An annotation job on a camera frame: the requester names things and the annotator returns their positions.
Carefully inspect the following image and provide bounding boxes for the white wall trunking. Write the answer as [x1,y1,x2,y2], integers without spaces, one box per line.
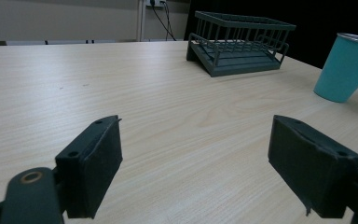
[136,0,147,42]

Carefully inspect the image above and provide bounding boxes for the white wall socket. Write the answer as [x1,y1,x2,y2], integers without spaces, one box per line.
[145,0,168,7]

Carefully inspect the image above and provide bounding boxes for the dark green dish rack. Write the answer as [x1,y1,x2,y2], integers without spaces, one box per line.
[186,10,296,77]

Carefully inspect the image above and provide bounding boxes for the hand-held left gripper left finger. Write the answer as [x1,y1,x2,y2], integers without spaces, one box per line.
[54,115,124,219]

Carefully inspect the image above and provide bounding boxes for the teal paper cup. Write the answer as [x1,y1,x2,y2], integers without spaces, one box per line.
[312,32,358,104]

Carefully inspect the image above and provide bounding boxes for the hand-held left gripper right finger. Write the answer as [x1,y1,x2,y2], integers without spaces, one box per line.
[268,114,358,219]

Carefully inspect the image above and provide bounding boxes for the black cable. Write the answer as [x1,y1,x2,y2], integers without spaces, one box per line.
[163,1,172,41]
[150,3,177,42]

